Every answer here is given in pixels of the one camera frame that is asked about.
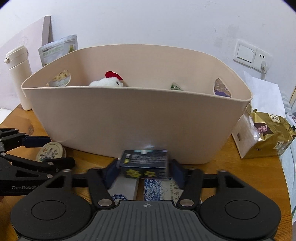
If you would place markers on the cream insulated bottle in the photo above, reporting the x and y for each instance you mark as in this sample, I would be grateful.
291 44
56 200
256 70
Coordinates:
19 71

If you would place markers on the white plush toy red bow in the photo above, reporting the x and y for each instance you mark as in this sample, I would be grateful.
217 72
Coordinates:
111 79

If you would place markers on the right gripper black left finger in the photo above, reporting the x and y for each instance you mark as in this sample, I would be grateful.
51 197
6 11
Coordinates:
65 205

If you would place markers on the white paper bag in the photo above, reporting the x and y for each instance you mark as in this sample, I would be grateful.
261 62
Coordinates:
266 99

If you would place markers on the white box blue seal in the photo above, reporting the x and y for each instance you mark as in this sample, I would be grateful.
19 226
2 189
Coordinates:
124 189

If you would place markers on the white wall switch socket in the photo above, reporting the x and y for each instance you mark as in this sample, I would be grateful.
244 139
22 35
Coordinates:
251 56

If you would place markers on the gold foil snack bag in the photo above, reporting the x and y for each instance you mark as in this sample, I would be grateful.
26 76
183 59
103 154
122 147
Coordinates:
274 135

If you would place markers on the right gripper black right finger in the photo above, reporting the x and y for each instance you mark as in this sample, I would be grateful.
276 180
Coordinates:
224 206

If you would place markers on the black box yellow stars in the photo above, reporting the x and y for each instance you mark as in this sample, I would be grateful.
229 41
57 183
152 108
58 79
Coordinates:
145 164

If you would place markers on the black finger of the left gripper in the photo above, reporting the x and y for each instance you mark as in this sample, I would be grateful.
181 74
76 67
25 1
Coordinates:
17 168
11 138

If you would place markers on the round decorated tin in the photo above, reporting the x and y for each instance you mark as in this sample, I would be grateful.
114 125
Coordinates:
51 150

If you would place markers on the banana chips snack pouch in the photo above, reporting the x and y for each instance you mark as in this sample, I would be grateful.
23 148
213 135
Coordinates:
54 50

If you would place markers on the blue white floral box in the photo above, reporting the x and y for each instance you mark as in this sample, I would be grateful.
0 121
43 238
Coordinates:
159 190

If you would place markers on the beige plastic storage bin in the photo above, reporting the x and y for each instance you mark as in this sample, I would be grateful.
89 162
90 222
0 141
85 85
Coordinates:
192 124

